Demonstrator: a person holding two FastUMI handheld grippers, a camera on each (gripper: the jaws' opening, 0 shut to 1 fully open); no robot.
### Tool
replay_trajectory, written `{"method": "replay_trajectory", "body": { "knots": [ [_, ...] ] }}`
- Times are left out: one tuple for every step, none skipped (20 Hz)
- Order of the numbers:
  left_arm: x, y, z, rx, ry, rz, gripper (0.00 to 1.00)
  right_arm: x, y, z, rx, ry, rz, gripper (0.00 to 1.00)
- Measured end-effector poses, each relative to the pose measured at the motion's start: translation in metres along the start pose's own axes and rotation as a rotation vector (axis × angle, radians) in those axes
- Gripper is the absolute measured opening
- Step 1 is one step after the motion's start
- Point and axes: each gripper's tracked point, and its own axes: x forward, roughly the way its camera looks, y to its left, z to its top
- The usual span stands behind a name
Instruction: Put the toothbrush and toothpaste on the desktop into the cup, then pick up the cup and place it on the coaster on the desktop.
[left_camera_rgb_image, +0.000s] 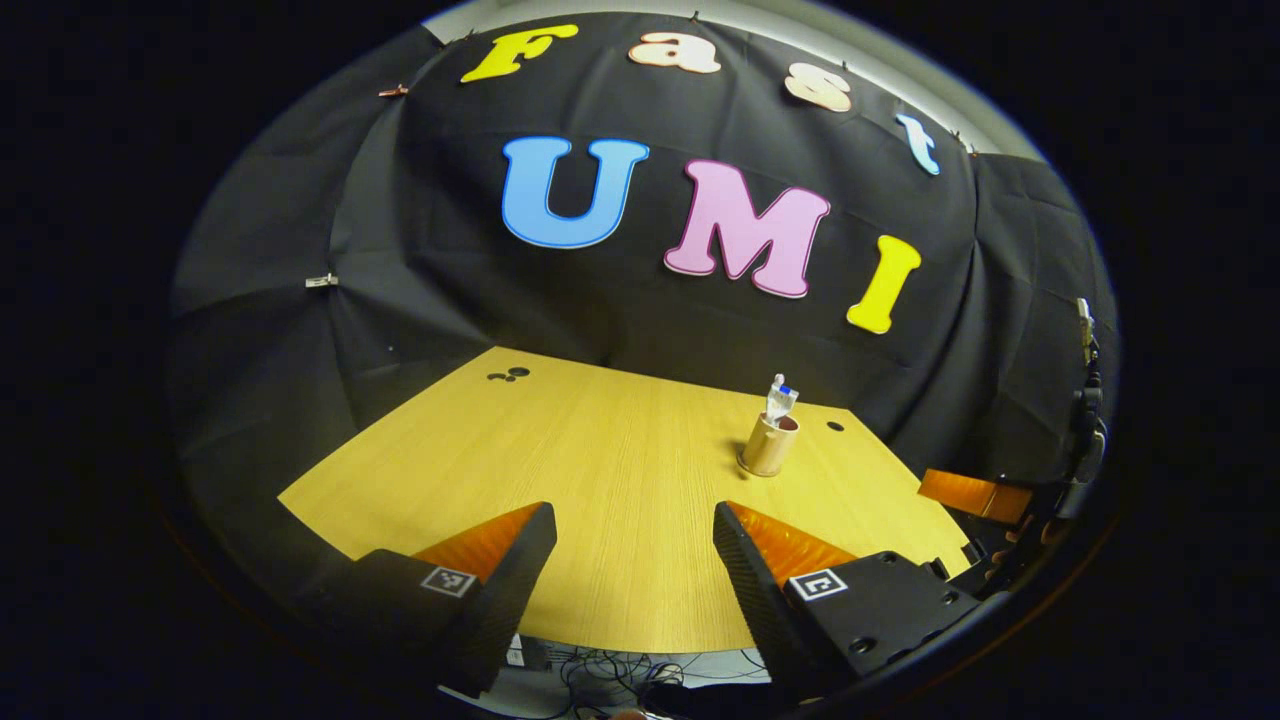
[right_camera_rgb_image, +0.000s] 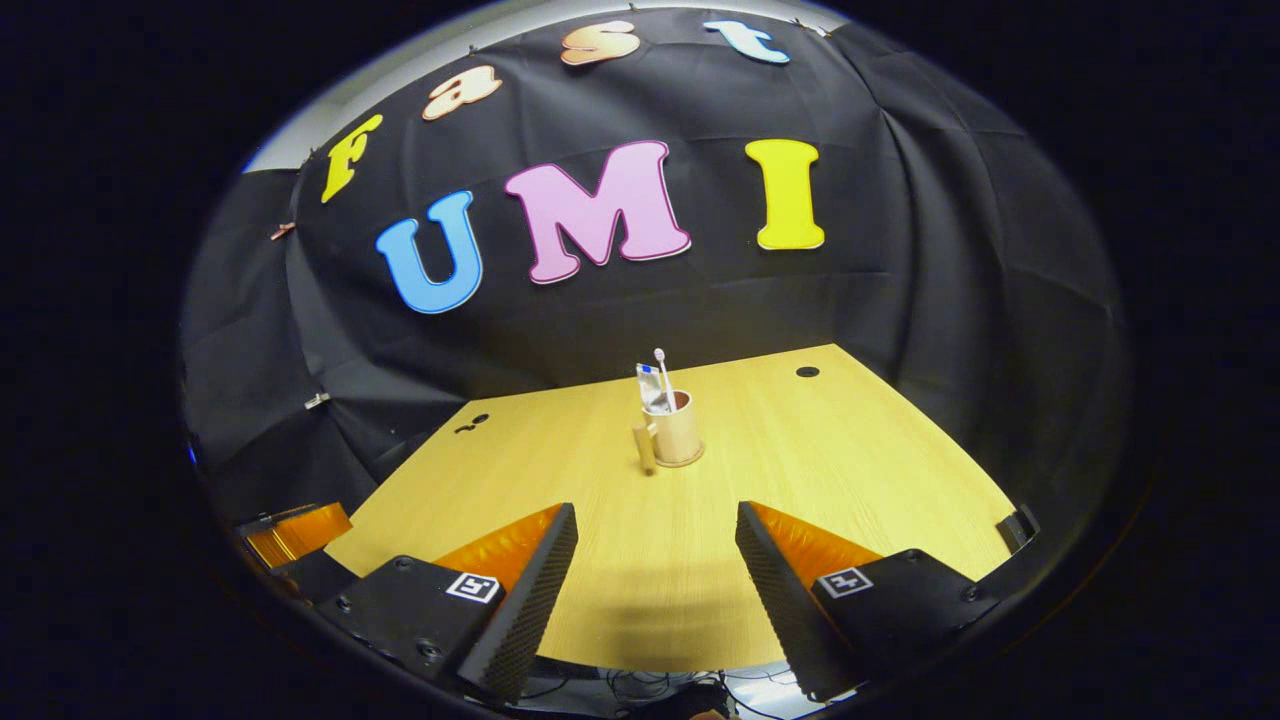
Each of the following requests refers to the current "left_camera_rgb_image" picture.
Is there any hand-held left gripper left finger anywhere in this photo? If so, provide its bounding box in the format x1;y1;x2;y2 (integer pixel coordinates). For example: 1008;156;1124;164
300;501;558;699

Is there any black backdrop cloth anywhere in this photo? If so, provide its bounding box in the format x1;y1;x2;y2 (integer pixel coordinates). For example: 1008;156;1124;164
168;12;1121;501

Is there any beige cup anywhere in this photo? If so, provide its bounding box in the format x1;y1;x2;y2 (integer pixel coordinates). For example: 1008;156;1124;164
740;412;801;473

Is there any white toothpaste tube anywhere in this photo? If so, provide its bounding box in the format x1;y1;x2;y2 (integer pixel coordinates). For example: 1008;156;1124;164
765;374;801;429

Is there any tangle of black cables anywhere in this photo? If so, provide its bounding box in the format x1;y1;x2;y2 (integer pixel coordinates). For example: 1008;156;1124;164
505;640;771;720

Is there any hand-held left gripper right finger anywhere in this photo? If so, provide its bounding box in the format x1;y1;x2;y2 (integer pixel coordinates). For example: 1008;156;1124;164
713;500;986;706

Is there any wooden desktop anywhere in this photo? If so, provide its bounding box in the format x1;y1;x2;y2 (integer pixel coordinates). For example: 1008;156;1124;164
278;346;973;656

